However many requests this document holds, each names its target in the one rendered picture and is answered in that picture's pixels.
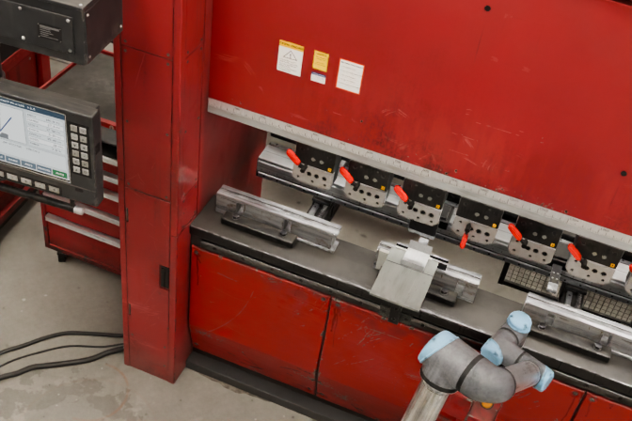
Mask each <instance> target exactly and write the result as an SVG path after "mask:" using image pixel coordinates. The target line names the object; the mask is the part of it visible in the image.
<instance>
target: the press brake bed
mask: <svg viewBox="0 0 632 421"><path fill-rule="evenodd" d="M390 308H391V307H389V306H386V305H384V304H379V303H377V302H375V301H372V300H369V299H367V298H364V297H361V296H358V295H356V294H353V293H351V292H348V291H346V290H343V289H340V288H336V287H333V286H330V285H328V284H326V283H323V282H321V281H318V280H315V279H312V278H310V277H307V276H304V275H302V274H300V273H295V272H293V271H290V270H287V269H285V268H282V267H279V266H277V265H275V264H272V263H269V262H267V261H264V260H261V259H258V258H256V257H252V256H250V255H247V254H244V253H241V252H239V251H236V250H233V249H230V248H228V247H226V246H223V245H221V244H218V243H215V242H211V241H208V240H205V239H203V238H200V237H198V236H195V235H193V234H191V257H190V282H189V307H188V323H189V329H190V335H191V340H192V345H193V351H192V352H191V354H190V355H189V357H188V358H187V360H186V367H187V368H190V369H192V370H194V371H196V372H199V373H201V374H204V375H207V376H209V377H212V378H214V379H216V380H219V381H221V382H224V383H227V384H229V385H232V386H234V387H236V388H239V389H241V390H244V391H246V392H248V393H251V394H253V395H255V396H258V397H260V398H264V399H266V400H269V401H271V402H273V403H275V404H277V405H280V406H282V407H285V408H287V409H290V410H292V411H295V412H297V413H300V414H302V415H305V416H307V417H310V418H312V419H315V420H317V421H401V420H402V418H403V415H404V413H405V411H406V409H407V407H408V405H409V403H410V401H411V399H412V397H413V396H414V394H415V392H416V390H417V388H418V386H419V383H420V381H421V377H420V375H419V371H420V369H421V367H422V364H421V363H420V362H419V360H418V357H419V353H420V352H421V350H422V349H423V348H424V346H425V345H426V344H427V343H428V342H429V341H430V340H431V339H432V338H433V337H434V336H435V335H437V334H438V333H440V332H442V331H449V332H451V333H452V334H454V335H456V336H459V338H460V339H461V340H463V341H464V342H466V343H467V345H469V346H470V347H471V348H473V349H474V350H475V351H477V352H478V353H481V348H482V346H483V345H484V344H485V342H483V341H481V340H479V339H476V338H474V337H471V336H468V335H464V334H461V333H458V332H456V331H453V330H451V329H448V328H446V327H443V326H440V325H438V324H435V323H432V322H429V321H428V320H423V319H421V318H418V317H415V316H412V315H410V314H407V313H404V312H403V311H402V312H401V315H400V319H399V322H398V325H396V324H394V323H391V322H388V321H387V319H388V315H389V312H390ZM544 365H545V364H544ZM546 366H547V365H546ZM547 367H548V368H550V369H551V370H552V371H553V372H554V378H553V380H552V381H551V383H550V384H549V386H548V387H547V388H546V389H545V390H544V391H543V392H540V391H538V390H537V389H534V388H533V387H532V386H531V387H529V388H526V389H524V390H522V391H519V392H517V393H514V395H513V397H512V398H510V399H509V400H507V401H505V402H503V404H502V407H501V409H500V411H499V413H498V417H497V419H496V421H632V396H629V395H628V394H625V393H622V392H620V391H617V390H614V389H611V388H609V387H606V386H604V385H601V384H599V383H596V382H592V381H589V380H586V379H583V378H581V377H578V376H576V375H574V374H571V373H568V372H565V371H563V370H560V369H557V368H555V367H553V366H547Z"/></svg>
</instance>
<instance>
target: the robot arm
mask: <svg viewBox="0 0 632 421"><path fill-rule="evenodd" d="M530 327H531V318H530V317H529V315H527V314H526V313H525V312H522V311H514V312H512V313H511V314H510V316H509V317H508V318H507V321H506V323H505V324H504V325H503V326H502V327H501V328H500V329H499V330H498V331H497V332H496V333H495V334H494V335H493V336H492V337H491V338H489V339H488V340H487V341H486V342H485V344H484V345H483V346H482V348H481V353H478V352H477V351H475V350H474V349H473V348H471V347H470V346H469V345H467V343H466V342H464V341H463V340H461V339H460V338H459V336H456V335H454V334H452V333H451V332H449V331H442V332H440V333H438V334H437V335H435V336H434V337H433V338H432V339H431V340H430V341H429V342H428V343H427V344H426V345H425V346H424V348H423V349H422V350H421V352H420V353H419V357H418V360H419V362H420V363H421V364H422V367H421V369H420V371H419V375H420V377H421V381H420V383H419V386H418V388H417V390H416V392H415V394H414V396H413V397H412V399H411V401H410V403H409V405H408V407H407V409H406V411H405V413H404V415H403V418H402V420H401V421H435V420H436V418H437V417H438V415H439V413H440V412H441V410H442V408H443V406H444V404H445V402H446V400H447V398H448V396H449V394H454V393H456V392H457V391H459V392H460V393H461V394H463V395H464V396H465V397H467V398H470V399H473V400H476V401H479V402H483V403H502V402H505V401H507V400H509V399H510V398H512V397H513V396H514V393H517V392H519V391H522V390H524V389H526V388H529V387H531V386H532V387H533V388H534V389H537V390H538V391H540V392H543V391H544V390H545V389H546V388H547V387H548V386H549V384H550V383H551V381H552V380H553V378H554V372H553V371H552V370H551V369H550V368H548V367H547V366H546V365H544V364H542V363H541V362H540V361H538V360H537V359H535V358H534V357H533V356H531V355H530V354H528V353H527V352H526V351H524V350H522V348H523V346H524V343H525V340H526V338H527V336H528V333H529V331H530Z"/></svg>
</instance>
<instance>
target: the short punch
mask: <svg viewBox="0 0 632 421"><path fill-rule="evenodd" d="M439 221H440V219H439ZM439 221H438V224H437V225H434V226H428V225H425V224H423V223H420V222H417V221H415V220H412V219H410V223H409V227H408V231H409V232H412V233H415V234H418V235H420V236H423V237H426V238H429V239H431V240H435V234H436V231H437V229H438V225H439Z"/></svg>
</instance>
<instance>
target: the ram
mask: <svg viewBox="0 0 632 421"><path fill-rule="evenodd" d="M281 39H282V40H285V41H288V42H290V43H294V44H297V45H300V46H303V47H304V52H303V59H302V67H301V74H300V77H299V76H296V75H293V74H290V73H288V72H285V71H281V70H277V59H278V50H279V41H280V40H281ZM315 50H316V51H319V52H322V53H326V54H329V57H328V63H327V70H326V72H325V71H322V70H316V69H314V68H312V65H313V58H314V51H315ZM340 58H343V59H346V60H349V61H353V62H356V63H358V64H361V65H365V68H364V72H363V78H362V83H361V88H360V93H359V95H357V94H355V93H352V92H349V91H346V90H343V89H339V88H336V82H337V75H338V69H339V63H340ZM312 71H314V72H317V73H320V74H322V75H326V76H325V83H324V84H321V83H318V82H315V81H312V80H310V79H311V72H312ZM209 98H211V99H214V100H217V101H221V102H224V103H227V104H230V105H233V106H236V107H239V108H242V109H245V110H247V111H250V112H253V113H256V114H259V115H262V116H265V117H269V118H272V119H276V120H279V121H282V122H285V123H288V124H291V125H293V126H296V127H299V128H302V129H305V130H308V131H311V132H314V133H318V134H321V135H324V136H327V137H330V138H333V139H336V140H339V141H341V142H344V143H348V144H351V145H354V146H357V147H360V148H364V149H367V150H370V151H373V152H376V153H379V154H382V155H385V156H388V157H390V158H393V159H396V160H399V161H402V162H405V163H408V164H412V165H415V166H419V167H422V168H425V169H428V170H431V171H434V172H436V173H439V174H442V175H445V176H448V177H451V178H454V179H458V180H461V181H464V182H467V183H470V184H473V185H476V186H479V187H482V188H484V189H488V190H491V191H494V192H497V193H500V194H503V195H507V196H510V197H513V198H516V199H519V200H522V201H525V202H528V203H530V204H533V205H536V206H539V207H542V208H545V209H548V210H551V211H555V212H559V213H562V214H565V215H568V216H571V217H574V218H577V219H579V220H582V221H585V222H588V223H591V224H594V225H597V226H601V227H604V228H607V229H610V230H613V231H616V232H619V233H622V234H625V235H627V236H631V237H632V1H631V0H213V17H212V36H211V56H210V76H209V96H208V99H209ZM208 112H210V113H213V114H216V115H219V116H221V117H226V118H229V119H232V120H235V121H238V122H241V123H244V124H246V125H249V126H252V127H255V128H258V129H261V130H264V131H267V132H269V133H274V134H277V135H280V136H283V137H286V138H289V139H292V140H294V141H297V142H300V143H303V144H306V145H309V146H312V147H315V148H319V149H322V150H325V151H328V152H331V153H334V154H337V155H339V156H342V157H345V158H348V159H351V160H354V161H357V162H360V163H363V164H367V165H370V166H373V167H376V168H379V169H382V170H385V171H387V172H390V173H393V174H396V175H399V176H402V177H405V178H409V179H413V180H416V181H419V182H422V183H425V184H428V185H431V186H434V187H436V188H439V189H442V190H445V191H448V192H451V193H454V194H457V195H461V196H464V197H467V198H470V199H473V200H476V201H479V202H482V203H484V204H487V205H490V206H493V207H496V208H499V209H502V210H505V211H509V212H512V213H515V214H518V215H521V216H524V217H527V218H530V219H532V220H535V221H538V222H541V223H544V224H547V225H550V226H554V227H557V228H560V229H563V230H566V231H569V232H572V233H575V234H577V235H580V236H583V237H586V238H589V239H592V240H595V241H598V242H602V243H605V244H608V245H611V246H614V247H617V248H620V249H623V250H625V251H628V252H631V253H632V245H631V244H628V243H625V242H620V241H617V240H613V239H611V238H608V237H605V236H602V235H599V234H596V233H593V232H591V231H588V230H585V229H582V228H579V227H576V226H571V225H568V224H565V223H563V222H560V221H557V220H554V219H551V218H548V217H545V216H543V215H540V214H537V213H534V212H531V211H528V210H523V209H520V208H517V207H515V206H512V205H509V204H506V203H503V202H500V201H497V200H495V199H492V198H489V197H486V196H483V195H477V194H474V193H471V192H469V191H466V190H463V189H460V188H457V187H454V186H451V185H448V184H446V183H443V182H440V181H437V180H434V179H429V178H426V177H423V176H421V175H418V174H415V173H412V172H409V171H406V170H403V169H401V168H398V167H395V166H392V165H389V164H384V163H381V162H378V161H375V160H373V159H370V158H367V157H364V156H361V155H358V154H355V153H353V152H349V151H346V150H343V149H340V148H335V147H332V146H329V145H327V144H324V143H321V142H318V141H315V140H312V139H309V138H306V137H304V136H301V135H298V134H295V133H290V132H287V131H284V130H281V129H279V128H276V127H273V126H270V125H267V124H264V123H261V122H258V121H256V120H253V119H250V118H247V117H242V116H239V115H236V114H233V113H231V112H228V111H225V110H222V109H219V108H215V107H212V106H210V105H208Z"/></svg>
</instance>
